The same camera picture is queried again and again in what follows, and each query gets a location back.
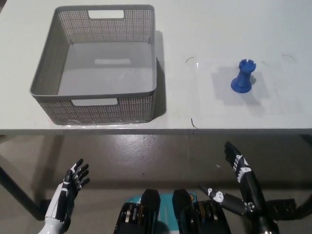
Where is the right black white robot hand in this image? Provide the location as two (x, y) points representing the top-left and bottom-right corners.
(198, 141), (267, 216)

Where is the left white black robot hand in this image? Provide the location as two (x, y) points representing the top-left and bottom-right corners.
(44, 158), (91, 226)

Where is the blue rook chess piece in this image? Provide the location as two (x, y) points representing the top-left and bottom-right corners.
(230, 58), (257, 93)

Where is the black teal robot body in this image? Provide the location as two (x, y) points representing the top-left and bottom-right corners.
(112, 189), (232, 234)

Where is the grey perforated plastic basket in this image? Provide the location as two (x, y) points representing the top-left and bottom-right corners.
(29, 4), (157, 126)

